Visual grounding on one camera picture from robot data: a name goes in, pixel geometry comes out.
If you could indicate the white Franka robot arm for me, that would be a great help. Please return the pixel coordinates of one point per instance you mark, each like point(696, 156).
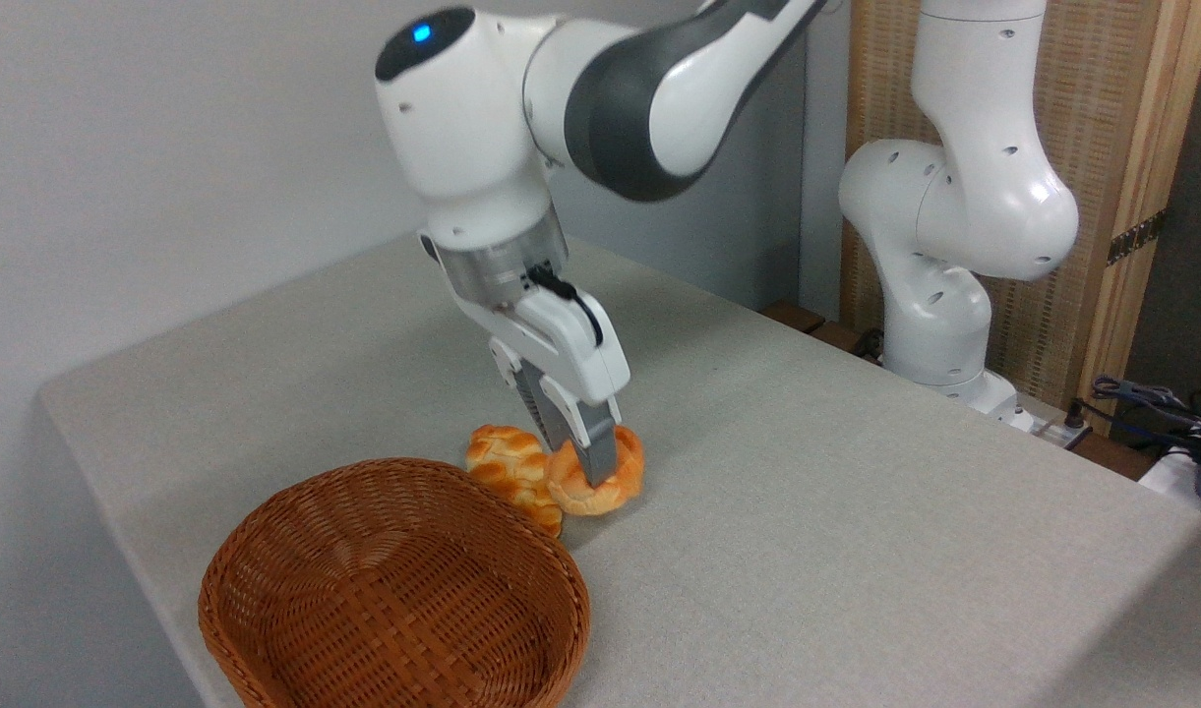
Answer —
point(462, 147)

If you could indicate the long braided bread roll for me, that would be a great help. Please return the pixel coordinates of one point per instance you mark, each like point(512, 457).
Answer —
point(507, 462)

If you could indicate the dark metal screen hinge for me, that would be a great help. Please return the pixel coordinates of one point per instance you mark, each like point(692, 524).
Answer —
point(1136, 238)

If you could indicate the grey tablecloth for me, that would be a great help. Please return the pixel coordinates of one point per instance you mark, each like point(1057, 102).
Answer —
point(807, 551)

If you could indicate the wooden woven folding screen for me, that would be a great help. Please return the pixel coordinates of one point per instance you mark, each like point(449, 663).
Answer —
point(1111, 118)

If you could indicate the white box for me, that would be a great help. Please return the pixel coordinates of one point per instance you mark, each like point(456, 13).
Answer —
point(1166, 477)

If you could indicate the round knotted bread roll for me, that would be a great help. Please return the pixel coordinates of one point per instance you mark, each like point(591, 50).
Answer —
point(570, 487)

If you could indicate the brown woven wicker basket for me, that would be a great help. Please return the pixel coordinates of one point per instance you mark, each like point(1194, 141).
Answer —
point(393, 590)

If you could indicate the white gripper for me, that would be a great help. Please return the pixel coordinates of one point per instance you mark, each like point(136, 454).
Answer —
point(575, 344)

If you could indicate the white power strip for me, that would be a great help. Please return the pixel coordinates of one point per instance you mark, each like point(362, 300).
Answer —
point(1052, 430)

